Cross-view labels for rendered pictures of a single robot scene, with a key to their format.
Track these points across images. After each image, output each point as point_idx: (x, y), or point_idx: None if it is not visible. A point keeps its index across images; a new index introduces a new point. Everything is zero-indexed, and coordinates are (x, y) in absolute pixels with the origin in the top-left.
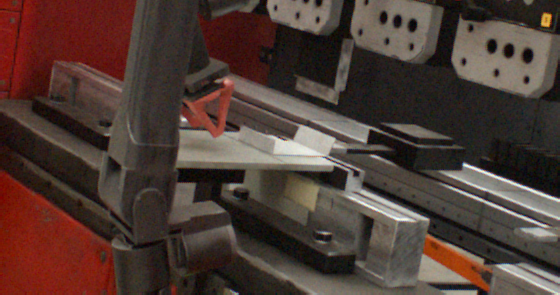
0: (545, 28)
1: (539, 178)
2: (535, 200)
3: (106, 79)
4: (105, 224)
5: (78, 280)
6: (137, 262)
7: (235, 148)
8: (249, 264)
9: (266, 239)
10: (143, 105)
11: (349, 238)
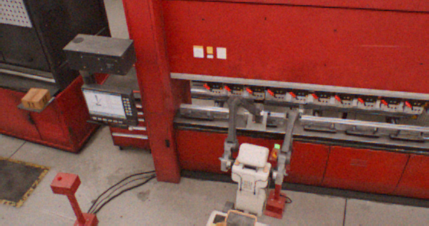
0: (306, 96)
1: None
2: None
3: (195, 106)
4: (227, 132)
5: (222, 140)
6: (289, 151)
7: None
8: (267, 132)
9: None
10: (291, 139)
11: (274, 120)
